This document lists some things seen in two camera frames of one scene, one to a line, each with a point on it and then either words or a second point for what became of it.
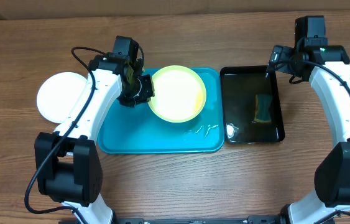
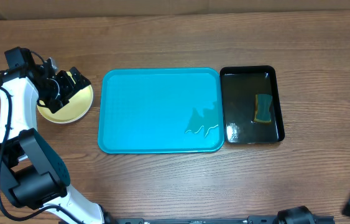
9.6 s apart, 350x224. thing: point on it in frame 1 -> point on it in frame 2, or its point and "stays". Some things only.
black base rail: (250, 219) stays
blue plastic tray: (140, 130) stays
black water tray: (239, 84) stays
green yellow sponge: (263, 104) stays
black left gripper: (150, 93) -> (69, 87)
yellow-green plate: (179, 93) -> (80, 102)
